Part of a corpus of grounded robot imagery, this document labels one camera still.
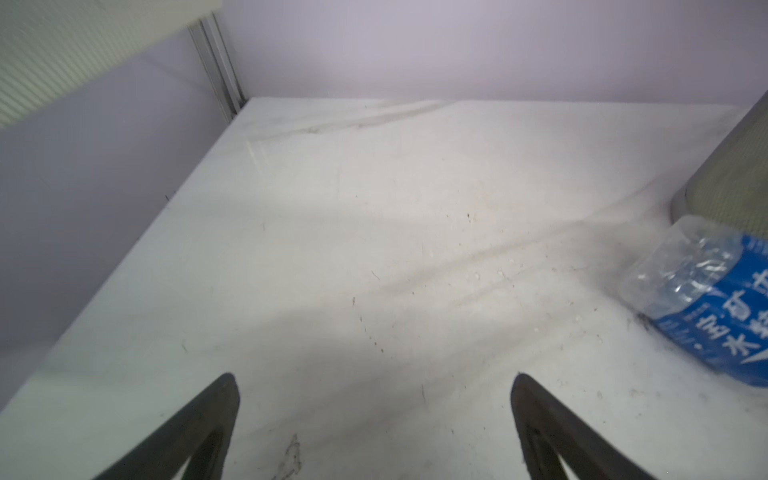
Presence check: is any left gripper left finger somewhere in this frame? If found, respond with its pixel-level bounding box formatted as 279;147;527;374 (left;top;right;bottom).
97;373;240;479

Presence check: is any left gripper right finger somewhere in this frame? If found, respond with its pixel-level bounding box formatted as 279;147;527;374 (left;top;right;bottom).
510;373;651;480

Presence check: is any grey mesh waste bin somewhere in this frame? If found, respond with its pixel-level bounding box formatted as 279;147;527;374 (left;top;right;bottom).
670;96;767;239

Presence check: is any white mesh two-tier shelf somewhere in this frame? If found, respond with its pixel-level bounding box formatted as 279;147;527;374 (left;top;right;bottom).
1;0;222;128

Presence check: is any blue label bottle by bin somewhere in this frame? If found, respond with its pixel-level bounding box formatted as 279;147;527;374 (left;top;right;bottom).
619;215;767;388

